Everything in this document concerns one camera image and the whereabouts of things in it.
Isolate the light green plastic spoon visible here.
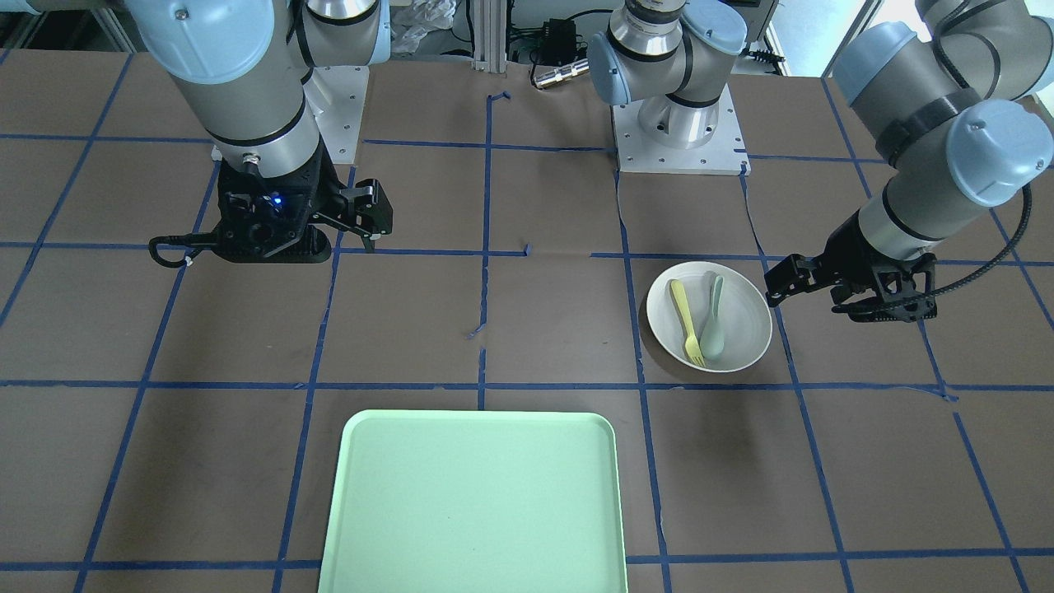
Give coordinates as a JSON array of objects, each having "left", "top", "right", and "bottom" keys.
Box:
[{"left": 697, "top": 273, "right": 726, "bottom": 363}]

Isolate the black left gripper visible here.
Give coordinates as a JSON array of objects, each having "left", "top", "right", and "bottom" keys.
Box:
[{"left": 764, "top": 212, "right": 901, "bottom": 308}]

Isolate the black power adapter brick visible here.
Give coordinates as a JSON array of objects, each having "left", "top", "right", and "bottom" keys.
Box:
[{"left": 539, "top": 19, "right": 577, "bottom": 65}]

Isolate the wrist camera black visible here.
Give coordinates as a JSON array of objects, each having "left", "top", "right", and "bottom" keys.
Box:
[
  {"left": 831, "top": 253, "right": 938, "bottom": 323},
  {"left": 212, "top": 192, "right": 332, "bottom": 265}
]

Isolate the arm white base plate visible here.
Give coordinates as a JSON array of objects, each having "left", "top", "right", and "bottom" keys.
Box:
[
  {"left": 211, "top": 64, "right": 370, "bottom": 166},
  {"left": 611, "top": 86, "right": 752, "bottom": 176}
]

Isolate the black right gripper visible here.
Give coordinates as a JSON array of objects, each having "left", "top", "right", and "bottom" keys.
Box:
[{"left": 217, "top": 147, "right": 393, "bottom": 253}]

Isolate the aluminium frame post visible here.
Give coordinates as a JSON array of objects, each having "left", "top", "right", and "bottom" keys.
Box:
[{"left": 466, "top": 1, "right": 511, "bottom": 76}]

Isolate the silver cable connector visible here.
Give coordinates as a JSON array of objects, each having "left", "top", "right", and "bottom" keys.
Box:
[{"left": 530, "top": 58, "right": 590, "bottom": 91}]

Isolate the light green plastic tray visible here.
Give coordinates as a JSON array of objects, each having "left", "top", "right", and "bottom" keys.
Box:
[{"left": 319, "top": 409, "right": 629, "bottom": 592}]

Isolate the white round plate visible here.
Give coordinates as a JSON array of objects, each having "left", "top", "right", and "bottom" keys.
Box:
[{"left": 645, "top": 260, "right": 774, "bottom": 374}]

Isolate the yellow plastic fork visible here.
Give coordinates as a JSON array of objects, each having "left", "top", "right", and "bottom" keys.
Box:
[{"left": 669, "top": 278, "right": 707, "bottom": 368}]

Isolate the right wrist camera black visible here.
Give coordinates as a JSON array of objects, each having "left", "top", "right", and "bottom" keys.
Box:
[{"left": 212, "top": 192, "right": 332, "bottom": 265}]

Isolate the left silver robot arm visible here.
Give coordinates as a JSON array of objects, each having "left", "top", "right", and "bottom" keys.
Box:
[{"left": 586, "top": 1, "right": 1052, "bottom": 322}]

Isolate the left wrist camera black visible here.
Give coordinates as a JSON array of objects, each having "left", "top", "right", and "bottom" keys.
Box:
[{"left": 831, "top": 253, "right": 938, "bottom": 323}]

